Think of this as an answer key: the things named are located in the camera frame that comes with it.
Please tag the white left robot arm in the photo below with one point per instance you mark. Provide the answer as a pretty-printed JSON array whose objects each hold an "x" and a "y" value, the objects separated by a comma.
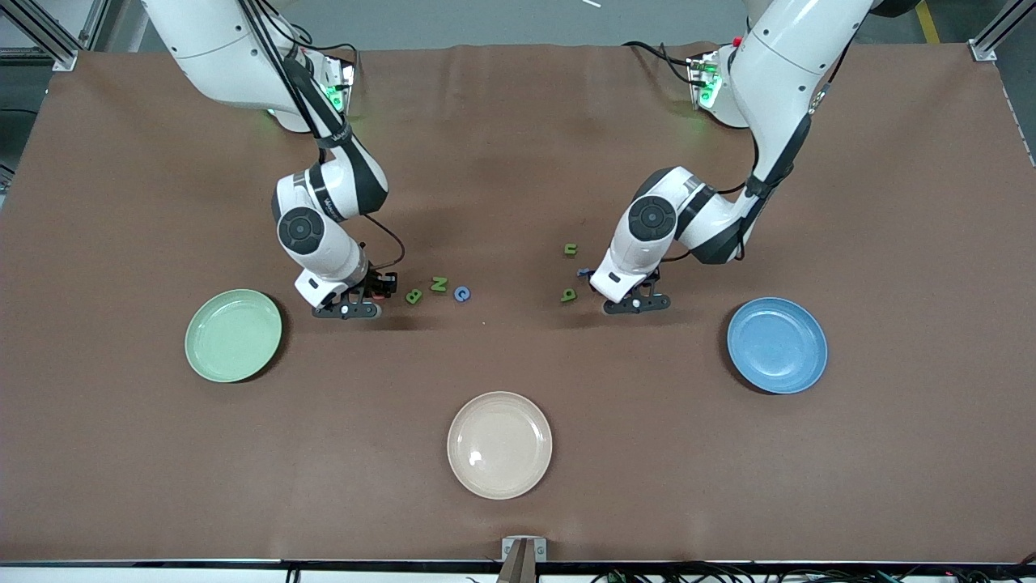
[{"x": 777, "y": 73}]

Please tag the aluminium frame profile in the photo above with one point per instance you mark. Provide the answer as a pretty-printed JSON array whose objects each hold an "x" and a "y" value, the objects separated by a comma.
[
  {"x": 983, "y": 50},
  {"x": 61, "y": 55}
]

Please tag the green letter q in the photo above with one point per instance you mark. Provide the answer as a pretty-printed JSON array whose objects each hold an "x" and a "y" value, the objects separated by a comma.
[{"x": 568, "y": 295}]

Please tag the green letter B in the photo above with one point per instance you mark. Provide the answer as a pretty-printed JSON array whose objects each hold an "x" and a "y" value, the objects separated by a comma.
[{"x": 413, "y": 296}]

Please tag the silver base connector panel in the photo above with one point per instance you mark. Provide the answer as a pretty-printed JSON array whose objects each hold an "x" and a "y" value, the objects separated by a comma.
[
  {"x": 344, "y": 81},
  {"x": 700, "y": 81}
]

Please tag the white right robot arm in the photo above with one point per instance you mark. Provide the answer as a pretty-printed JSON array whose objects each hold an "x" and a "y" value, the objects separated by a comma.
[{"x": 210, "y": 48}]

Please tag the beige plate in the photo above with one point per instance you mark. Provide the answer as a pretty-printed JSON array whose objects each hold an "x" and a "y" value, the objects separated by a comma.
[{"x": 499, "y": 445}]

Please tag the green letter N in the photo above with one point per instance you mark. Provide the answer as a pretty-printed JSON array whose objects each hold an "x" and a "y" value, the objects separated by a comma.
[{"x": 438, "y": 283}]

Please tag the brown table mat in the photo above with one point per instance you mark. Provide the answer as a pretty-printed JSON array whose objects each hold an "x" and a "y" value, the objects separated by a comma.
[{"x": 162, "y": 486}]

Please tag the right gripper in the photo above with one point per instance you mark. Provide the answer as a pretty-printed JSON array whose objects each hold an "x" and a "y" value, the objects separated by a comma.
[{"x": 377, "y": 284}]

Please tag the blue plate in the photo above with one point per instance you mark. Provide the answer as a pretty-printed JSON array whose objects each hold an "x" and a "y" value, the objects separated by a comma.
[{"x": 797, "y": 324}]

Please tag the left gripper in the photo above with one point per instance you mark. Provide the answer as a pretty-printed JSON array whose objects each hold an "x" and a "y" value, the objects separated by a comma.
[{"x": 592, "y": 277}]

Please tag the metal camera post bracket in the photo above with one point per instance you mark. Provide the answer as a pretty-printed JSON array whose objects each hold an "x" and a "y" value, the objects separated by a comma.
[{"x": 522, "y": 567}]

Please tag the green plate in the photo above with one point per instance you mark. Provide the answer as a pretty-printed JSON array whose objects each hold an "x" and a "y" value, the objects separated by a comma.
[{"x": 210, "y": 356}]

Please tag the blue letter C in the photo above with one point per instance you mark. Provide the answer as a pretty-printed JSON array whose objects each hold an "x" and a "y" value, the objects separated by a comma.
[{"x": 456, "y": 294}]

